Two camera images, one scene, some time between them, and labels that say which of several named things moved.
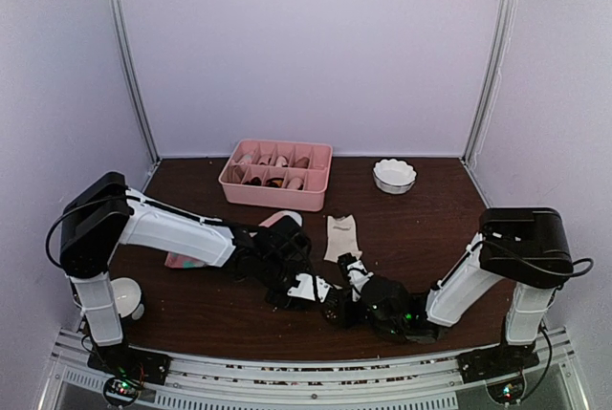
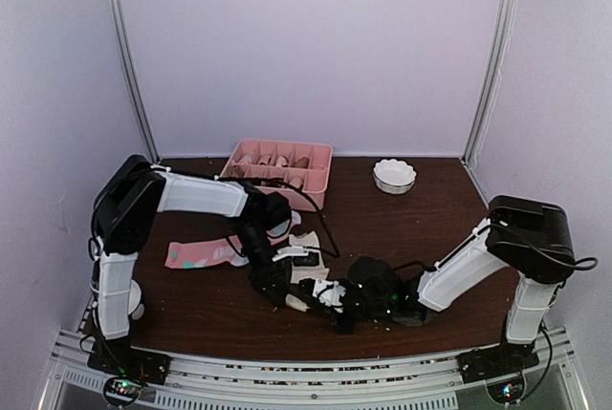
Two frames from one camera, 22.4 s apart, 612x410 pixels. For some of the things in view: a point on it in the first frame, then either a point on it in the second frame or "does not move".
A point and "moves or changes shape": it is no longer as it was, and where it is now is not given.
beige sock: [341, 238] moves or changes shape
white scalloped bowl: [393, 176] does not move
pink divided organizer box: [286, 175] does not move
